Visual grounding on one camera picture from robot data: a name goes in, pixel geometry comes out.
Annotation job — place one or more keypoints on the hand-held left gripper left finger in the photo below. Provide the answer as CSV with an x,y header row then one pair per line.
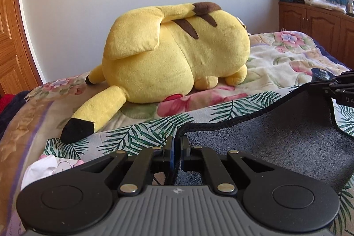
x,y
172,153

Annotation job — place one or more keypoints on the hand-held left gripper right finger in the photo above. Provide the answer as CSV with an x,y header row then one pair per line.
x,y
182,148

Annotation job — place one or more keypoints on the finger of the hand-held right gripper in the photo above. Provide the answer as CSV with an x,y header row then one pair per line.
x,y
320,74
320,89

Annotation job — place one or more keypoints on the grey towel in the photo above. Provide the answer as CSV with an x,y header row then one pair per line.
x,y
276,131

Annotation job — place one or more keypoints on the leaf print bed sheet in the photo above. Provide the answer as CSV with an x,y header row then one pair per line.
x,y
138,133

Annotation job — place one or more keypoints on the floral blanket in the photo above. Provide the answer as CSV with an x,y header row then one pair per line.
x,y
279,61

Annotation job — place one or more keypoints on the wooden cabinet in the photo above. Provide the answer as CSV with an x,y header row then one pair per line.
x,y
318,28

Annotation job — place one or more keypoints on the white plastic bag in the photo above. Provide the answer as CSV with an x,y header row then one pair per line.
x,y
323,2

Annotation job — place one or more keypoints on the clear bottle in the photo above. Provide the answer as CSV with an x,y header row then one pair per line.
x,y
350,6

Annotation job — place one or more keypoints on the yellow plush toy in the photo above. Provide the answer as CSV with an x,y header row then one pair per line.
x,y
177,59

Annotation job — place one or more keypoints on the dark cloth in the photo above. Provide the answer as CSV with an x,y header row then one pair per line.
x,y
11,117

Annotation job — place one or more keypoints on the red cloth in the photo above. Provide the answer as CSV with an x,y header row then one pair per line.
x,y
7,103

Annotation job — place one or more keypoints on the wooden wardrobe door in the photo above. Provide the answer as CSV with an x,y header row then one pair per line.
x,y
12,39

